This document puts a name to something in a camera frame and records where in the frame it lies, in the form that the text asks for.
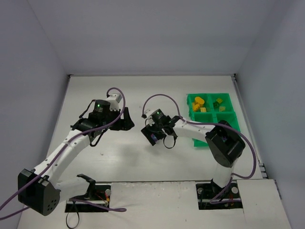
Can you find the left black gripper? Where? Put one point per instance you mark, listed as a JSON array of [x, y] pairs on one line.
[[121, 119]]

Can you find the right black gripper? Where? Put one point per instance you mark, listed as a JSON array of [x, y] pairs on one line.
[[152, 134]]

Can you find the purple lotus lego piece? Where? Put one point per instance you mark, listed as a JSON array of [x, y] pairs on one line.
[[154, 137]]

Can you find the yellow curved lego brick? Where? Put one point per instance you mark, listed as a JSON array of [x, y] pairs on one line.
[[195, 107]]

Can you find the pale yellow curved lego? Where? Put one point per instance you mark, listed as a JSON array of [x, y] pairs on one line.
[[203, 110]]

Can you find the orange yellow curved lego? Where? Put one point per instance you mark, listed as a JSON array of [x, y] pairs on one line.
[[199, 101]]

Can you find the dark green curved lego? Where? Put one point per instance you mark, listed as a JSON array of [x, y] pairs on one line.
[[216, 104]]

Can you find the lime curved lego brick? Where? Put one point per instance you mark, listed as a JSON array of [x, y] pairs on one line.
[[222, 108]]

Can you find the lime square lego brick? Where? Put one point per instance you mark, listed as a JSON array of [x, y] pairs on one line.
[[219, 100]]

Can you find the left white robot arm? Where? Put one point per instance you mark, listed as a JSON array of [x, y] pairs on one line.
[[40, 189]]

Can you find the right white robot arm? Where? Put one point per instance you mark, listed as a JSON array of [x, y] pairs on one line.
[[225, 144]]

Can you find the green compartment tray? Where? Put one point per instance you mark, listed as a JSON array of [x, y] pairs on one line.
[[213, 114]]

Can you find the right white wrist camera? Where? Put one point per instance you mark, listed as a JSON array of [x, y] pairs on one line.
[[147, 114]]

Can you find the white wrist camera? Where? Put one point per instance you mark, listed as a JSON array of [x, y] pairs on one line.
[[114, 100], [147, 114]]

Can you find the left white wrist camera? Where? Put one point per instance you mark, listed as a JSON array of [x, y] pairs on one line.
[[114, 100]]

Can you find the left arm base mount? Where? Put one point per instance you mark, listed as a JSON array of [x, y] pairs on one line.
[[95, 194]]

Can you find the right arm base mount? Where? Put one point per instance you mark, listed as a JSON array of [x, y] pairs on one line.
[[229, 199]]

